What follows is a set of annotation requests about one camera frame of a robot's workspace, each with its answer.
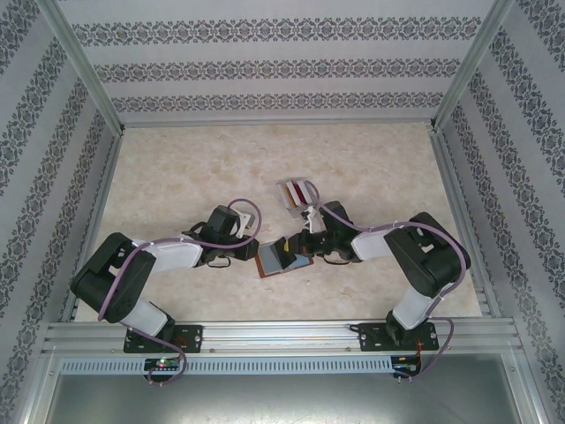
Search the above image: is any clear plastic card box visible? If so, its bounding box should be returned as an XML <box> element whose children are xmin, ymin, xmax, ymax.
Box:
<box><xmin>275</xmin><ymin>176</ymin><xmax>317</xmax><ymax>221</ymax></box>

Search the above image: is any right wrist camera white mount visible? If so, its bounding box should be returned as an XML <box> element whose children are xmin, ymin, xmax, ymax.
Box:
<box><xmin>302</xmin><ymin>205</ymin><xmax>322</xmax><ymax>234</ymax></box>

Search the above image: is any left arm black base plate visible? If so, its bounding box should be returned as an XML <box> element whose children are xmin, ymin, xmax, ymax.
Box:
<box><xmin>123</xmin><ymin>324</ymin><xmax>204</xmax><ymax>354</ymax></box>

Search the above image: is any aluminium mounting rail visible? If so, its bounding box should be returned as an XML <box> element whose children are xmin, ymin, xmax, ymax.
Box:
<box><xmin>41</xmin><ymin>318</ymin><xmax>524</xmax><ymax>355</ymax></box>

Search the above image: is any grey slotted cable duct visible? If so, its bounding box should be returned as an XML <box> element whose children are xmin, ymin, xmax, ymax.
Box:
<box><xmin>59</xmin><ymin>357</ymin><xmax>394</xmax><ymax>375</ymax></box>

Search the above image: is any aluminium table edge rail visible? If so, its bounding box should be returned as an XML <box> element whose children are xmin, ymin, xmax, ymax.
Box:
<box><xmin>119</xmin><ymin>117</ymin><xmax>436</xmax><ymax>130</ymax></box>
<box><xmin>60</xmin><ymin>130</ymin><xmax>125</xmax><ymax>323</ymax></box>
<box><xmin>430</xmin><ymin>130</ymin><xmax>502</xmax><ymax>318</ymax></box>

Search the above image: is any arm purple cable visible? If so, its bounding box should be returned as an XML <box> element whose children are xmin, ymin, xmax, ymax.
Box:
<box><xmin>306</xmin><ymin>180</ymin><xmax>469</xmax><ymax>383</ymax></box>
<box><xmin>97</xmin><ymin>198</ymin><xmax>262</xmax><ymax>386</ymax></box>

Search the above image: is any brown tray with blue lid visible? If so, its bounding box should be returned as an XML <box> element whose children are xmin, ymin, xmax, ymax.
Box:
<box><xmin>254</xmin><ymin>240</ymin><xmax>316</xmax><ymax>280</ymax></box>

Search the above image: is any grey metal sheet panel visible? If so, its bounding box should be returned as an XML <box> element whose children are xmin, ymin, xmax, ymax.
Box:
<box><xmin>43</xmin><ymin>374</ymin><xmax>531</xmax><ymax>424</ymax></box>

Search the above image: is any circuit board with green light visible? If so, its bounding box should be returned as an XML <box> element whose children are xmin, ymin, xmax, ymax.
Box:
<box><xmin>144</xmin><ymin>358</ymin><xmax>183</xmax><ymax>372</ymax></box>

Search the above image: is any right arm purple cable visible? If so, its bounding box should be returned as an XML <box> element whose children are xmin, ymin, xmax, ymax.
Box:
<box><xmin>306</xmin><ymin>180</ymin><xmax>469</xmax><ymax>383</ymax></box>

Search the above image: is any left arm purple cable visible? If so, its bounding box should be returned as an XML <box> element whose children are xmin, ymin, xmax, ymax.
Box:
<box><xmin>97</xmin><ymin>198</ymin><xmax>262</xmax><ymax>386</ymax></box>

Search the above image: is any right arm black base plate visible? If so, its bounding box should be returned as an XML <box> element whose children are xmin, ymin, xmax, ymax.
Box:
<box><xmin>358</xmin><ymin>322</ymin><xmax>441</xmax><ymax>352</ymax></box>

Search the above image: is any left wrist camera grey mount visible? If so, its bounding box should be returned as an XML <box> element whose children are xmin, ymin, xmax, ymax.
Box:
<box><xmin>236</xmin><ymin>210</ymin><xmax>257</xmax><ymax>239</ymax></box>

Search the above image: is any aluminium frame post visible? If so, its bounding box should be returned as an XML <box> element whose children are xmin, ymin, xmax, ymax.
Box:
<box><xmin>430</xmin><ymin>0</ymin><xmax>517</xmax><ymax>132</ymax></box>
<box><xmin>34</xmin><ymin>0</ymin><xmax>125</xmax><ymax>133</ymax></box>

